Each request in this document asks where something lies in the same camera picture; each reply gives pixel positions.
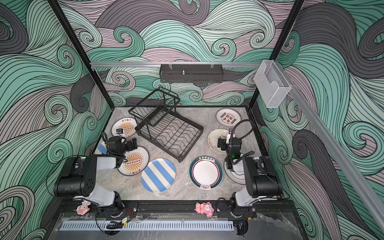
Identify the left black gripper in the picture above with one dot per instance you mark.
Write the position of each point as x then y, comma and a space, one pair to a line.
132, 144

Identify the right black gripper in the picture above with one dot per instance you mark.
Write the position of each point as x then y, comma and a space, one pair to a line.
223, 144

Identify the green rimmed white plate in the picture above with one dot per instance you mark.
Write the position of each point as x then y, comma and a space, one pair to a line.
206, 173

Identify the black wire dish rack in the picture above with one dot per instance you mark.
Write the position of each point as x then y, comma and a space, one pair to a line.
159, 123

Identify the blue striped plate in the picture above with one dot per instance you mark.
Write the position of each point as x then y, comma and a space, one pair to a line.
101, 149
158, 176

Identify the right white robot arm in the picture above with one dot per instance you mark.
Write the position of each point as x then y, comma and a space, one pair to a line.
260, 177

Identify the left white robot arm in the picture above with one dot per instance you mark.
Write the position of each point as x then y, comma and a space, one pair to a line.
77, 179

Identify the cream cartoon plate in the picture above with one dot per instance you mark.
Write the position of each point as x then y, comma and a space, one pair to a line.
213, 139

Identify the orange sunburst plate near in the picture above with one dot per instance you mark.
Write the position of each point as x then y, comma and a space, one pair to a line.
135, 162

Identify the orange sunburst plate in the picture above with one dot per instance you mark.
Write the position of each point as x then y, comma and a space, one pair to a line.
128, 124
135, 162

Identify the orange sunburst plate far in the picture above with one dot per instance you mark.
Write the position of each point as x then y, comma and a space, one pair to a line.
128, 124

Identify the red patterned white plate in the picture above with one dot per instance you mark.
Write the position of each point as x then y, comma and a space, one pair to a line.
228, 117

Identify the black rimmed white plate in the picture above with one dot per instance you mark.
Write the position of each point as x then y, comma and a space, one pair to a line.
237, 177

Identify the pink plush toy centre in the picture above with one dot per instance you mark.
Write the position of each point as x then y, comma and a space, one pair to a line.
205, 209

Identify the pink plush toy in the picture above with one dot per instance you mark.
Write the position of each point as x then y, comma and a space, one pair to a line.
83, 208
205, 209

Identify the pink plush toy left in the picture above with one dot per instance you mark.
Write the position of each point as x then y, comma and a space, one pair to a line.
83, 208

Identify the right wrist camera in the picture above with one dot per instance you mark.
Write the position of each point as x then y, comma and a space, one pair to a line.
229, 135

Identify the clear acrylic wall holder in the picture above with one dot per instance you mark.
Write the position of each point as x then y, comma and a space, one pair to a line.
272, 82

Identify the aluminium rail back wall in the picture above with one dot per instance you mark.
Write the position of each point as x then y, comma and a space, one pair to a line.
137, 64

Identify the aluminium rail wall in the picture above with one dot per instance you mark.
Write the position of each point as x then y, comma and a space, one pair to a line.
137, 64
305, 97

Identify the black perforated wall shelf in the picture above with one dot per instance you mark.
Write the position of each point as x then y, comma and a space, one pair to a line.
200, 74

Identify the white slotted cable duct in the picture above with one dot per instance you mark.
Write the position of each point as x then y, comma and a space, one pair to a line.
150, 225

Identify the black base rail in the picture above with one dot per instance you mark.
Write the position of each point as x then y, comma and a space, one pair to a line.
222, 209

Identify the aluminium rail right wall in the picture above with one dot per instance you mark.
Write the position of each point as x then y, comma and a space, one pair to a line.
305, 97

